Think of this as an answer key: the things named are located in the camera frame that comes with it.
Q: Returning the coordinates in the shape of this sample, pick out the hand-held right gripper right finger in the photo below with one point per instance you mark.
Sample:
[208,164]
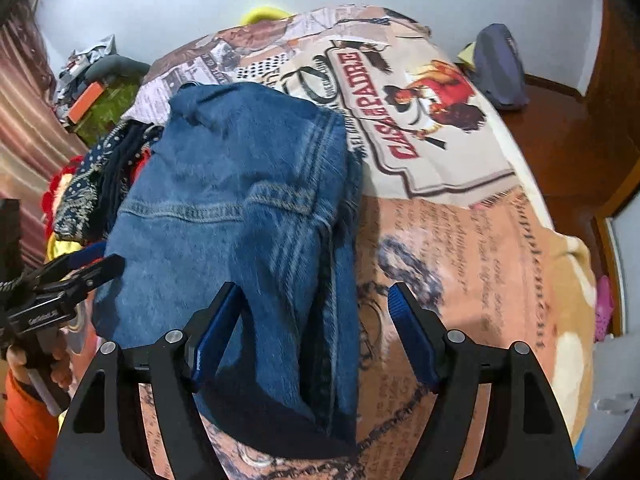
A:
[410,325]

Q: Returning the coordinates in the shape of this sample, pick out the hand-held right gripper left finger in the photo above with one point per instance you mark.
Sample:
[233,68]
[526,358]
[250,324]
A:
[220,325]

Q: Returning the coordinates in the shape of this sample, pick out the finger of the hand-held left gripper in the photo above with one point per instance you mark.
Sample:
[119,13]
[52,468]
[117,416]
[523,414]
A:
[100,270]
[75,262]

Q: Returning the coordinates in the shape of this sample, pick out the blue denim jacket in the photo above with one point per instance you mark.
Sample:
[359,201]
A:
[225,185]

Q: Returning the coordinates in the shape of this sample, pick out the person's left hand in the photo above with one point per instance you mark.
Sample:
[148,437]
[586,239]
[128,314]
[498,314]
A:
[60,365]

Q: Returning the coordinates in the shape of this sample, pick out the yellow cloth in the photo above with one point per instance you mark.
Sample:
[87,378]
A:
[62,247]

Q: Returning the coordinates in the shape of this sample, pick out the navy patterned cloth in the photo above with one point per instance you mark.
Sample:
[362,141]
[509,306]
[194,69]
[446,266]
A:
[90,185]

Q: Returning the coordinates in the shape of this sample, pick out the red plush toy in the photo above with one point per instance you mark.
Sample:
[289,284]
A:
[60,185]

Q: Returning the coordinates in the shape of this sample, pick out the printed blanket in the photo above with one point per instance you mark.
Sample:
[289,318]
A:
[475,260]

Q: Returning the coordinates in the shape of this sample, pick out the red cloth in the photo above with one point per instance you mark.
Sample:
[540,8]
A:
[141,167]

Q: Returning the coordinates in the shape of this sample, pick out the green cloth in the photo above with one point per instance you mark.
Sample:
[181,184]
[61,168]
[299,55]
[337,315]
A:
[102,110]

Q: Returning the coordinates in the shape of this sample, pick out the striped curtain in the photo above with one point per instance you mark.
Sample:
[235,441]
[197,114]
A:
[30,110]

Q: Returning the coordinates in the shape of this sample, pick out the orange box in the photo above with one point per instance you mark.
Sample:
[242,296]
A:
[85,102]

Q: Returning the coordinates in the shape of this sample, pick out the pink object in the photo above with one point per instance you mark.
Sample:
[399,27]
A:
[604,305]

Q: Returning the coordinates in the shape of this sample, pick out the grey pillow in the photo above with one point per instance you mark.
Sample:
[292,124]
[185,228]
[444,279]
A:
[117,66]

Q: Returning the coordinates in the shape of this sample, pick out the silver printed bag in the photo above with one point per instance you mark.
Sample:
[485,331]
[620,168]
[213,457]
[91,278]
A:
[87,57]

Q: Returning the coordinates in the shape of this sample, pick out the grey-blue bag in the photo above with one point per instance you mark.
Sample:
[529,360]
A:
[500,67]

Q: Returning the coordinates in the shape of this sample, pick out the yellow paper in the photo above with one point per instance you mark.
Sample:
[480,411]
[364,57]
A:
[466,55]

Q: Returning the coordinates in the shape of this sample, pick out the wooden door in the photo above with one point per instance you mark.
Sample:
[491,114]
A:
[617,110]

